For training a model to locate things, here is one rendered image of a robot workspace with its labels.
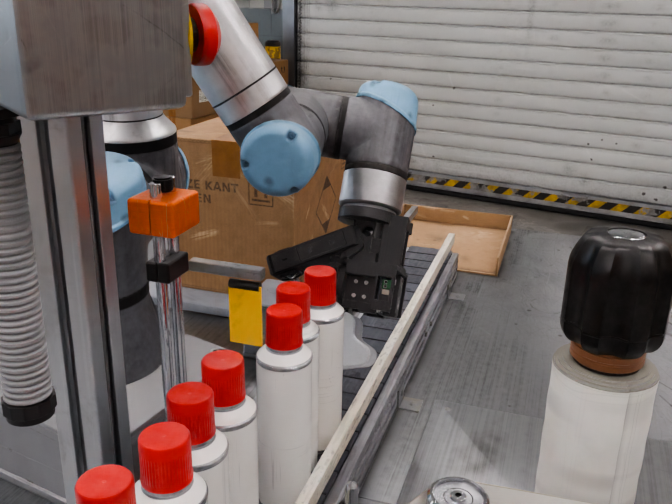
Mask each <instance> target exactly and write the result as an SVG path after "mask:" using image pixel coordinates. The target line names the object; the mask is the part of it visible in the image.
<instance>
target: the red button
mask: <svg viewBox="0 0 672 504"><path fill-rule="evenodd" d="M189 14H190V19H191V24H192V30H193V56H192V62H191V64H192V65H194V66H207V65H210V64H211V63H212V62H213V60H214V59H215V57H216V55H217V53H218V51H219V49H220V46H221V29H220V25H219V22H218V19H217V18H216V16H215V15H214V13H213V12H212V10H211V9H210V8H209V7H208V6H207V5H206V4H204V3H190V4H189Z"/></svg>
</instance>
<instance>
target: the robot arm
mask: <svg viewBox="0 0 672 504"><path fill-rule="evenodd" d="M190 3H204V4H206V5H207V6H208V7H209V8H210V9H211V10H212V12H213V13H214V15H215V16H216V18H217V19H218V22H219V25H220V29H221V46H220V49H219V51H218V53H217V55H216V57H215V59H214V60H213V62H212V63H211V64H210V65H207V66H194V65H192V64H191V70H192V77H193V79H194V80H195V82H196V83H197V85H198V86H199V87H200V89H201V90H202V92H203V93H204V95H205V96H206V98H207V99H208V101H209V102H210V104H211V105H212V107H213V108H214V110H215V111H216V113H217V114H218V116H219V117H220V119H221V120H222V122H223V123H224V125H225V126H226V127H227V128H228V130H229V132H230V133H231V135H232V136H233V138H234V139H235V141H236V142H237V144H238V145H239V147H240V148H241V151H240V163H241V169H242V171H243V174H244V176H245V178H246V179H247V181H248V182H249V183H250V184H251V185H252V186H253V187H254V188H255V189H257V190H258V191H260V192H262V193H264V194H267V195H270V196H278V197H280V196H288V195H291V194H294V193H297V192H299V191H300V190H301V189H302V188H303V187H305V186H306V184H307V183H308V182H309V181H310V179H311V178H312V177H313V176H314V174H315V173H316V172H317V170H318V168H319V165H320V161H321V157H327V158H332V159H338V160H339V159H342V160H346V163H345V169H344V174H343V180H342V186H341V191H340V197H339V205H340V206H341V207H340V208H339V213H338V220H339V221H340V222H342V223H344V224H347V225H349V226H347V227H344V228H341V229H339V230H336V231H333V232H331V233H328V234H325V235H322V236H320V237H317V238H314V239H312V240H309V241H306V242H303V243H301V244H298V245H295V246H293V247H287V248H285V249H281V250H279V251H277V252H275V253H274V254H271V255H268V256H267V258H266V260H267V264H268V268H269V271H270V275H272V276H274V277H275V278H277V279H279V280H281V281H289V280H293V279H296V278H298V277H301V276H302V275H303V274H304V271H305V269H306V268H308V267H310V266H314V265H326V266H330V267H333V268H334V269H335V270H336V272H337V274H336V302H337V303H339V304H340V305H341V306H342V307H343V308H344V310H345V315H344V343H343V369H354V368H364V367H370V366H372V365H373V364H374V363H375V362H376V359H377V352H376V350H375V349H374V348H373V347H371V346H370V345H368V344H367V343H366V342H364V341H363V339H362V331H363V323H362V321H361V319H360V318H358V317H356V316H353V315H352V314H353V312H359V313H366V314H367V316H369V317H376V318H382V319H385V317H390V318H396V319H397V318H401V315H402V309H403V302H404V296H405V290H406V284H407V278H408V275H407V274H406V269H405V268H404V262H405V255H406V249H407V243H408V237H409V235H412V229H413V223H412V222H410V219H409V217H404V216H399V215H400V214H401V213H402V208H403V202H404V196H405V189H406V182H407V176H408V170H409V164H410V158H411V152H412V147H413V141H414V136H415V135H416V131H417V129H416V121H417V113H418V99H417V96H416V94H415V93H414V92H413V91H412V90H411V89H410V88H408V87H406V86H404V85H402V84H400V83H396V82H392V81H387V80H383V81H376V80H373V81H369V82H366V83H364V84H363V85H362V86H361V87H360V88H359V92H358V93H357V95H356V97H352V96H350V97H348V96H341V95H335V94H330V93H324V92H319V91H313V90H308V89H302V88H296V87H293V86H291V85H288V84H286V82H285V80H284V79H283V77H282V76H281V74H280V73H279V71H278V69H277V68H276V66H275V65H274V63H273V61H272V60H271V58H270V57H269V55H268V53H267V52H266V50H265V49H264V47H263V45H262V44H261V42H260V41H259V39H258V38H257V36H256V34H255V33H254V31H253V30H252V28H251V26H250V25H249V23H248V22H247V20H246V18H245V17H244V15H243V14H242V12H241V10H240V9H239V7H238V6H237V4H236V2H235V1H234V0H188V4H190ZM102 119H103V130H104V142H105V153H106V164H107V175H108V187H109V198H110V209H111V220H112V232H113V243H114V254H115V265H116V277H117V288H118V299H119V310H120V322H121V333H122V344H123V355H124V367H125V378H126V385H127V384H130V383H133V382H135V381H138V380H140V379H142V378H144V377H146V376H148V375H149V374H151V373H152V372H154V371H155V370H156V369H157V368H158V367H159V366H160V365H161V351H160V337H159V322H158V311H157V309H156V306H155V304H154V302H153V300H152V297H151V295H150V290H149V281H148V280H147V273H146V262H147V261H148V243H149V242H150V241H151V240H152V239H153V236H149V235H142V234H135V233H131V232H130V229H129V216H128V204H127V200H128V199H129V198H131V197H133V196H135V195H137V194H139V193H142V192H144V191H146V190H148V189H149V183H150V182H152V178H153V177H154V176H155V175H162V174H165V175H173V176H175V177H176V188H178V189H188V186H189V177H190V175H189V166H188V162H187V160H186V157H185V155H184V153H183V151H182V150H181V148H179V147H178V142H177V129H176V126H175V124H174V123H172V122H171V121H170V120H169V119H168V118H167V117H166V116H165V115H164V114H163V110H157V111H145V112H133V113H121V114H109V115H102ZM371 231H373V233H372V235H371ZM401 291H402V293H401ZM400 297H401V300H400ZM399 304H400V306H399Z"/></svg>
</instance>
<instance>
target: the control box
mask: <svg viewBox="0 0 672 504"><path fill-rule="evenodd" d="M192 56H193V30H192V24H191V19H190V14H189V4H188V0H0V106H2V107H4V108H6V109H8V110H10V111H12V112H14V113H15V114H17V115H19V116H21V117H23V118H25V119H28V120H31V121H37V120H49V119H61V118H73V117H85V116H97V115H109V114H121V113H133V112H145V111H157V110H169V109H179V108H181V107H183V106H185V103H186V97H190V96H192V94H193V91H192V70H191V62H192Z"/></svg>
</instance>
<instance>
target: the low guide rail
mask: <svg viewBox="0 0 672 504"><path fill-rule="evenodd" d="M454 239H455V234H453V233H449V234H448V236H447V238H446V239H445V241H444V243H443V245H442V246H441V248H440V250H439V252H438V253H437V255H436V257H435V259H434V260H433V262H432V264H431V266H430V267H429V269H428V271H427V273H426V274H425V276H424V278H423V280H422V281H421V283H420V285H419V287H418V288H417V290H416V292H415V294H414V295H413V297H412V299H411V301H410V302H409V304H408V306H407V308H406V309H405V311H404V313H403V315H402V316H401V318H400V320H399V322H398V323H397V325H396V327H395V329H394V330H393V332H392V334H391V336H390V337H389V339H388V341H387V343H386V344H385V346H384V348H383V350H382V351H381V353H380V355H379V357H378V358H377V360H376V362H375V364H374V365H373V367H372V369H371V371H370V372H369V374H368V376H367V378H366V379H365V381H364V383H363V385H362V386H361V388H360V390H359V392H358V393H357V395H356V397H355V399H354V400H353V402H352V404H351V406H350V407H349V409H348V411H347V413H346V414H345V416H344V418H343V420H342V421H341V423H340V425H339V427H338V428H337V430H336V432H335V434H334V435H333V437H332V439H331V441H330V442H329V444H328V446H327V448H326V449H325V451H324V453H323V455H322V456H321V458H320V460H319V462H318V463H317V465H316V467H315V469H314V470H313V472H312V474H311V476H310V477H309V479H308V481H307V483H306V484H305V486H304V488H303V490H302V491H301V493H300V495H299V497H298V498H297V500H296V502H295V504H317V502H318V500H319V498H320V496H321V494H322V492H323V490H324V488H325V486H326V485H327V483H328V481H329V479H330V477H331V475H332V473H333V471H334V469H335V468H336V466H337V464H338V462H339V460H340V458H341V456H342V454H343V452H344V450H345V449H346V447H347V445H348V443H349V441H350V439H351V437H352V435H353V433H354V432H355V430H356V428H357V426H358V424H359V422H360V420H361V418H362V416H363V415H364V413H365V411H366V409H367V407H368V405H369V403H370V401H371V399H372V397H373V396H374V394H375V392H376V390H377V388H378V386H379V384H380V382H381V380H382V379H383V377H384V375H385V373H386V371H387V369H388V367H389V365H390V363H391V361H392V360H393V358H394V356H395V354H396V352H397V350H398V348H399V346H400V344H401V343H402V341H403V339H404V337H405V335H406V333H407V331H408V329H409V327H410V325H411V324H412V322H413V320H414V318H415V316H416V314H417V312H418V310H419V308H420V307H421V305H422V303H423V301H424V299H425V297H426V295H427V293H428V291H429V290H430V288H431V286H432V284H433V282H434V280H435V278H436V276H437V274H438V272H439V271H440V269H441V267H442V265H443V263H444V261H445V259H446V257H447V255H448V254H449V252H450V250H451V248H452V246H453V244H454Z"/></svg>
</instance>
